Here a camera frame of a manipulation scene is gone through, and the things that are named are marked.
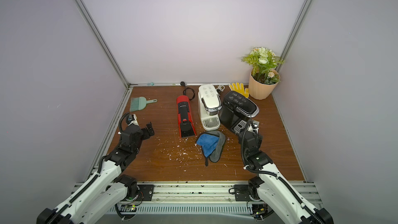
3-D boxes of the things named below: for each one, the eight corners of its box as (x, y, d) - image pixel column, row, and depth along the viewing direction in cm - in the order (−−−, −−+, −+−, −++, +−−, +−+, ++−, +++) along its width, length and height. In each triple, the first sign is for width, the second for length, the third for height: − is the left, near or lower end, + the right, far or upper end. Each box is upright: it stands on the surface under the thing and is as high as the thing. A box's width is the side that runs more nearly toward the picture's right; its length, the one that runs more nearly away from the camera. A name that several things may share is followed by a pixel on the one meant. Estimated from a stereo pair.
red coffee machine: (182, 140, 92) (178, 125, 77) (178, 115, 104) (173, 97, 90) (196, 137, 93) (194, 121, 79) (190, 112, 106) (187, 94, 91)
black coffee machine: (218, 122, 100) (220, 100, 82) (226, 111, 106) (230, 88, 88) (244, 138, 93) (253, 118, 75) (252, 126, 98) (262, 104, 80)
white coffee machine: (202, 131, 95) (201, 111, 78) (198, 107, 107) (197, 85, 90) (220, 128, 96) (223, 108, 79) (214, 105, 108) (215, 83, 91)
